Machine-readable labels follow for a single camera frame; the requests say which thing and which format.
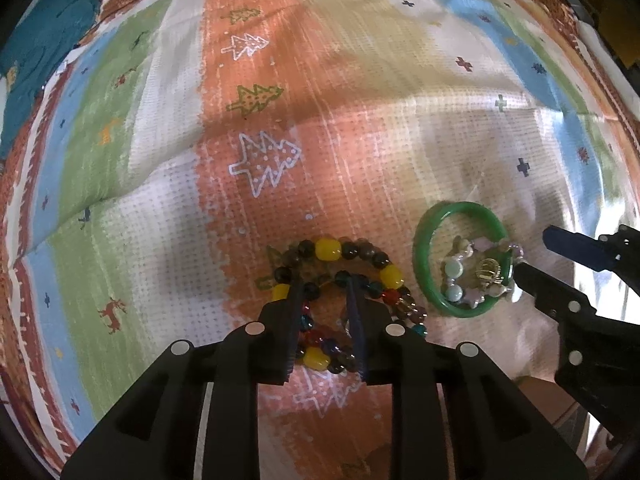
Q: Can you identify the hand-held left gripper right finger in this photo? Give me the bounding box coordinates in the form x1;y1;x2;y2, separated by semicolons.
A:
344;274;589;480

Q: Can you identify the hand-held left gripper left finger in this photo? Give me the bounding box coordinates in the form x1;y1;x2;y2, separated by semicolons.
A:
60;279;306;480

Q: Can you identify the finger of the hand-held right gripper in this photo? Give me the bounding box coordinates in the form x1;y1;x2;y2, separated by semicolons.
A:
543;224;640;283
514;264;640;438

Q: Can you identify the multicoloured small bead bracelet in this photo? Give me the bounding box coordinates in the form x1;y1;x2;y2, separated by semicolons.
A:
298;270;429;361

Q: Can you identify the yellow and brown bead bracelet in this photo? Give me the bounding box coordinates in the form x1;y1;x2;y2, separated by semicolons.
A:
272;237;407;375

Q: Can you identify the pastel star bead bracelet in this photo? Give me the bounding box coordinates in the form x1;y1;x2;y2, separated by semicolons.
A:
442;237;526;310

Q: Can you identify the green bangle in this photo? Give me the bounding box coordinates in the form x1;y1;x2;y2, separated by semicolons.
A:
413;201;515;319

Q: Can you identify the printed patchwork blanket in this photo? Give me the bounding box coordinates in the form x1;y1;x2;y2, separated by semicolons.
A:
0;0;640;480

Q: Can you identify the dark furniture edge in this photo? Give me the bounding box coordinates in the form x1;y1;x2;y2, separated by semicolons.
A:
550;0;640;68

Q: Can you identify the teal cloth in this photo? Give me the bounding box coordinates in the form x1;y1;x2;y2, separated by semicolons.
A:
0;0;102;158

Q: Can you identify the gold wire ring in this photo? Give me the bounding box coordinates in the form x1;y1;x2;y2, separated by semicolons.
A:
474;257;503;281

